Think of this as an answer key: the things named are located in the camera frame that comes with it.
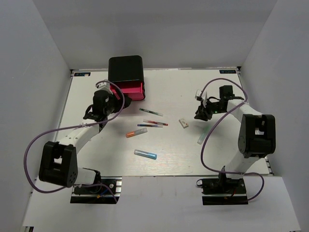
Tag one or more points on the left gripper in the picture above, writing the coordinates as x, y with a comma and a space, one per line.
118, 102

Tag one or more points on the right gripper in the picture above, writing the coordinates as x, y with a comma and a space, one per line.
201, 111

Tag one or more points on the pink top drawer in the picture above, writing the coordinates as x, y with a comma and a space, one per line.
130, 87

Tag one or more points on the pink drawer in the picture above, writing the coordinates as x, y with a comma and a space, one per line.
130, 87
136, 96

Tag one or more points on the green highlighter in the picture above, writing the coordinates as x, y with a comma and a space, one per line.
203, 135

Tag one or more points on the white eraser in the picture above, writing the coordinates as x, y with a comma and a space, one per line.
183, 123

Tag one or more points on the orange highlighter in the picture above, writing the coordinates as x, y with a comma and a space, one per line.
136, 132

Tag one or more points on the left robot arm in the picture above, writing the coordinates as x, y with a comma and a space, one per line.
59, 159

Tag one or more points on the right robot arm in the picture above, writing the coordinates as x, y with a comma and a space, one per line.
257, 134

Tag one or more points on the pink bottom drawer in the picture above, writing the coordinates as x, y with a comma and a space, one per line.
136, 96

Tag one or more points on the blue pen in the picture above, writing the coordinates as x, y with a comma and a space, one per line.
150, 125

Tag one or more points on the black drawer cabinet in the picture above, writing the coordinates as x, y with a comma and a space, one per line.
126, 68

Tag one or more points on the red pen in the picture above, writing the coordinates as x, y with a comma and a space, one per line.
155, 122

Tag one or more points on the green pen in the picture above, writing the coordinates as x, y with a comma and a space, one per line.
151, 112

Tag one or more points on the blue highlighter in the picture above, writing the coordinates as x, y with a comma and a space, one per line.
145, 154

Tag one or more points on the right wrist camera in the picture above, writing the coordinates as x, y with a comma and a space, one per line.
201, 95

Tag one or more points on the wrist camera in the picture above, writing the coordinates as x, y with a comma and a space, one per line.
201, 95
103, 86

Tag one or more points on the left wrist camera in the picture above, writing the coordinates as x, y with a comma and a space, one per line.
103, 86

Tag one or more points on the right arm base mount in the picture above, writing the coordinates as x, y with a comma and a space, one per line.
216, 191

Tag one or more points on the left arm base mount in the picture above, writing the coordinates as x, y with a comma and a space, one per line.
107, 194

